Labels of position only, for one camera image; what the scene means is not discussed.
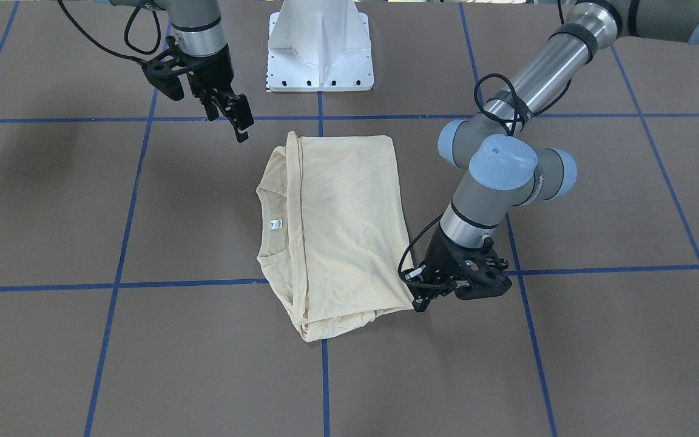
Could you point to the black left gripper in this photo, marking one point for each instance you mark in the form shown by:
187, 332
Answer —
442, 251

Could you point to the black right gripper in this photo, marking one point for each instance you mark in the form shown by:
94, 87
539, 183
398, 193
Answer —
212, 74

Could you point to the cream long-sleeve printed shirt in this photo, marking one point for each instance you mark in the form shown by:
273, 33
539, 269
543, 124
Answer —
333, 232

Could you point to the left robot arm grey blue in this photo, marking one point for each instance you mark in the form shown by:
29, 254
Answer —
500, 170

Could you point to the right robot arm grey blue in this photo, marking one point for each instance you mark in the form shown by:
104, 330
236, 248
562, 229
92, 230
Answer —
198, 49

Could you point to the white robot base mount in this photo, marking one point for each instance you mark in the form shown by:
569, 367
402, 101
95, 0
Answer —
319, 46

